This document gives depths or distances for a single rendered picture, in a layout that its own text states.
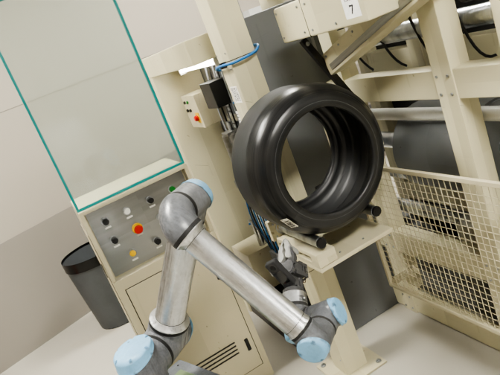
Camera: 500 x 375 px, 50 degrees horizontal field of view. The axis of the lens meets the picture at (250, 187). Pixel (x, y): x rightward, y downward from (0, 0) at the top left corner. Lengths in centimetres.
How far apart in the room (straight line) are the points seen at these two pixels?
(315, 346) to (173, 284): 55
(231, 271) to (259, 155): 54
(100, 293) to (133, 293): 165
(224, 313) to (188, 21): 363
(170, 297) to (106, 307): 246
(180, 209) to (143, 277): 109
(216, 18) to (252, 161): 65
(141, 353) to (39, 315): 296
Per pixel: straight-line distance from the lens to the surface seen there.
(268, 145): 195
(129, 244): 264
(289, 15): 228
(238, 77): 230
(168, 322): 199
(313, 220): 207
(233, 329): 289
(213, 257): 158
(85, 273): 423
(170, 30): 561
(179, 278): 186
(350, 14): 195
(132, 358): 192
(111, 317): 440
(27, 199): 472
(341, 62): 233
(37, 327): 483
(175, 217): 158
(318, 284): 261
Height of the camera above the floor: 177
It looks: 16 degrees down
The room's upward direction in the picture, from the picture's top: 21 degrees counter-clockwise
